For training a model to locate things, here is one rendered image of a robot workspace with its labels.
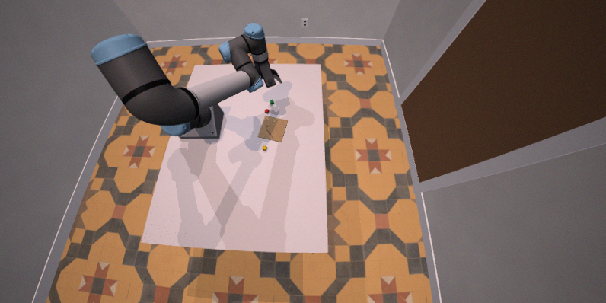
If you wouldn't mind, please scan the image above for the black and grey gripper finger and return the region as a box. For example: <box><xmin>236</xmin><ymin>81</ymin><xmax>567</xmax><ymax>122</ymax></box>
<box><xmin>272</xmin><ymin>69</ymin><xmax>282</xmax><ymax>83</ymax></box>

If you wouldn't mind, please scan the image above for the tan mat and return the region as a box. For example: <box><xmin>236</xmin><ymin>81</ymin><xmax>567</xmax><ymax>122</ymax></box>
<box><xmin>258</xmin><ymin>116</ymin><xmax>288</xmax><ymax>142</ymax></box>

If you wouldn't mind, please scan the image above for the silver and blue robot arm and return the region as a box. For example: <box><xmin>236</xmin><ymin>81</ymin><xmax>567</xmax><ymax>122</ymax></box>
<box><xmin>91</xmin><ymin>23</ymin><xmax>276</xmax><ymax>136</ymax></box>

